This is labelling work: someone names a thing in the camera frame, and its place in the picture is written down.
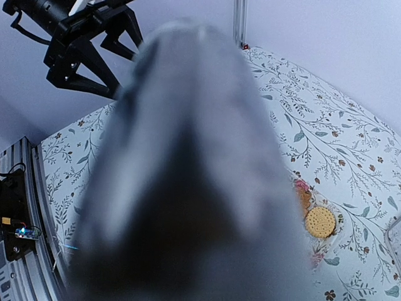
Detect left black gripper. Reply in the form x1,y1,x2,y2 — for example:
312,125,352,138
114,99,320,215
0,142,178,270
44,1,143,99

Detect metal serving tongs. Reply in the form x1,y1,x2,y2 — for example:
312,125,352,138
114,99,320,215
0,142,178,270
68,20,313,300

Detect metal divided cookie tin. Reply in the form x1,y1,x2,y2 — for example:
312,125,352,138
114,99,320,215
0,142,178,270
385,218,400,273

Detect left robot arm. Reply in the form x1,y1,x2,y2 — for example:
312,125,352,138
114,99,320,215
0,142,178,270
3,0,143,99

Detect floral tablecloth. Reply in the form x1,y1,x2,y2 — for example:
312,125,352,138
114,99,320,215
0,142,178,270
39,46,401,301

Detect round tan cookie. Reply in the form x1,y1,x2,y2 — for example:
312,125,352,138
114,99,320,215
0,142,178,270
305,207,336,238

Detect floral cookie tray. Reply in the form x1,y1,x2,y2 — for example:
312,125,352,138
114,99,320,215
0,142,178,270
289,174,347,272

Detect left aluminium frame post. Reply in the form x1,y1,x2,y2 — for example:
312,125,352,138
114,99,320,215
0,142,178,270
232,0,248,50

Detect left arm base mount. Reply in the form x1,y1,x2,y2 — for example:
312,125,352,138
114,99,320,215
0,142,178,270
1,162,42,262

